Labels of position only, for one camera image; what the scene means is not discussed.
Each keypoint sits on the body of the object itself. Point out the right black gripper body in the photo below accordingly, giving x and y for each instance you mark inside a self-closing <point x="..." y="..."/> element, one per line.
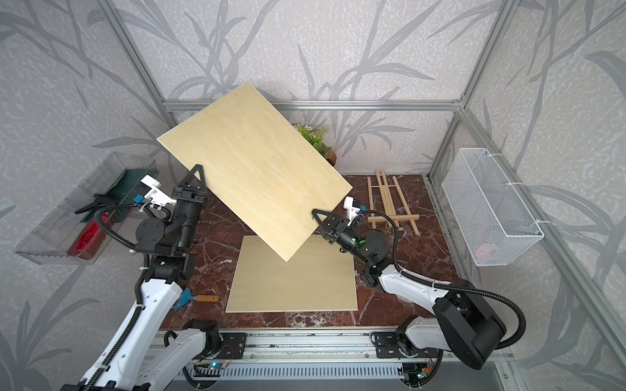
<point x="343" y="236"/>

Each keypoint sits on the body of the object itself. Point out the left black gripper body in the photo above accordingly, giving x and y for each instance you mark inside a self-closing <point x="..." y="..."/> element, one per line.
<point x="187" y="202"/>

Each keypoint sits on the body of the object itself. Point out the wooden board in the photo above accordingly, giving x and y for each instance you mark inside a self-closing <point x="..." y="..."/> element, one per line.
<point x="319" y="277"/>
<point x="259" y="166"/>

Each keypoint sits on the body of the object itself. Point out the wooden easel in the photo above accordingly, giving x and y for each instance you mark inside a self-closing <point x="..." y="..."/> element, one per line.
<point x="385" y="188"/>

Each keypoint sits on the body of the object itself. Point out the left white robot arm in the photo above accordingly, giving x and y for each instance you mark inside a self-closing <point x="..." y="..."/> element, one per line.
<point x="165" y="245"/>

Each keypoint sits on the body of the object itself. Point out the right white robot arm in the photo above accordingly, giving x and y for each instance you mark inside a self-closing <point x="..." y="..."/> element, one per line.
<point x="466" y="324"/>

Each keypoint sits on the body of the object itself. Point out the pink flower pot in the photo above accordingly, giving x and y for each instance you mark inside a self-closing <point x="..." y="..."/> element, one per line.
<point x="331" y="157"/>

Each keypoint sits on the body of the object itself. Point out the green dustpan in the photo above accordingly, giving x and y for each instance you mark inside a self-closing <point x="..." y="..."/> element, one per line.
<point x="122" y="187"/>

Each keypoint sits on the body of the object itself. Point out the green artificial plant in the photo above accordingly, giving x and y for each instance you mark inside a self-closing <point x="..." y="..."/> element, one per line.
<point x="314" y="136"/>

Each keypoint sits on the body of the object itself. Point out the blue garden hand rake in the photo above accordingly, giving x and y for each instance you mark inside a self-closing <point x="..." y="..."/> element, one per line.
<point x="187" y="297"/>

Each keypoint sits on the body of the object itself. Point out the pink item in basket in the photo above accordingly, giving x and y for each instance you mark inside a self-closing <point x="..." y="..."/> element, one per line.
<point x="485" y="252"/>

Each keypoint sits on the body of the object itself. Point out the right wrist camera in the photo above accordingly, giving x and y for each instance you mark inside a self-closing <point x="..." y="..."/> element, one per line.
<point x="353" y="207"/>

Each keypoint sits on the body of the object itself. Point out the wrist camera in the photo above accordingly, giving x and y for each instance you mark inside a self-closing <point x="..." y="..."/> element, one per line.
<point x="353" y="207"/>
<point x="149" y="193"/>

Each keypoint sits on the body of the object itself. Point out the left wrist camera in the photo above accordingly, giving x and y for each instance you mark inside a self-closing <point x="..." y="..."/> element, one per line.
<point x="149" y="193"/>

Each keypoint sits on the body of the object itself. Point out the clear plastic wall bin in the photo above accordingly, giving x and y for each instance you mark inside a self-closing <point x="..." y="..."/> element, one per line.
<point x="69" y="235"/>

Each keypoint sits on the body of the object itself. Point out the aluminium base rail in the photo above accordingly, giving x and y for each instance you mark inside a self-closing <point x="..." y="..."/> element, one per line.
<point x="343" y="353"/>

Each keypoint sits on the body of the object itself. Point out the white wire mesh basket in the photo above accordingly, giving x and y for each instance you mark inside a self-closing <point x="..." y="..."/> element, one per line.
<point x="488" y="207"/>

